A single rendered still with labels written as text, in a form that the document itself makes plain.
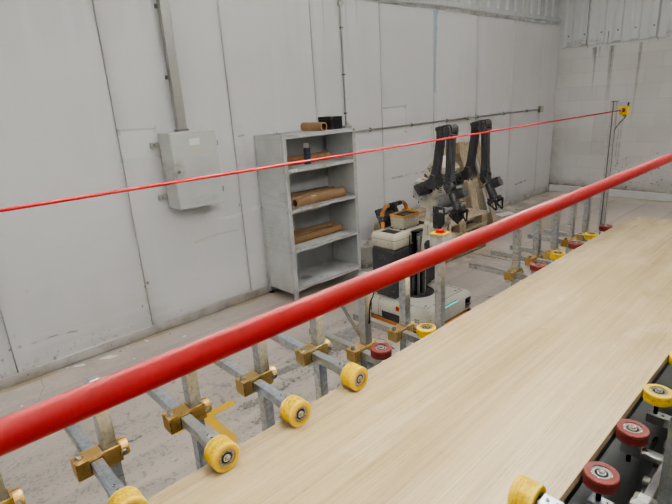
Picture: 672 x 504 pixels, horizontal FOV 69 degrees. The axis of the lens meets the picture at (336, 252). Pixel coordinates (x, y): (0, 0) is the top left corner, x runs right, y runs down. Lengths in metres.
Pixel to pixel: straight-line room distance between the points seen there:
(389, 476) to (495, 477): 0.26
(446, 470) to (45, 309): 3.33
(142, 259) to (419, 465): 3.29
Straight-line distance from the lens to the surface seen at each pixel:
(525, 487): 1.26
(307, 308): 0.16
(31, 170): 3.97
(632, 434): 1.62
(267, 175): 4.56
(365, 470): 1.38
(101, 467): 1.47
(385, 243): 3.78
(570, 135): 9.67
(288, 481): 1.37
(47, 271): 4.08
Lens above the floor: 1.81
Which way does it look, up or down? 17 degrees down
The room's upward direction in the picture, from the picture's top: 3 degrees counter-clockwise
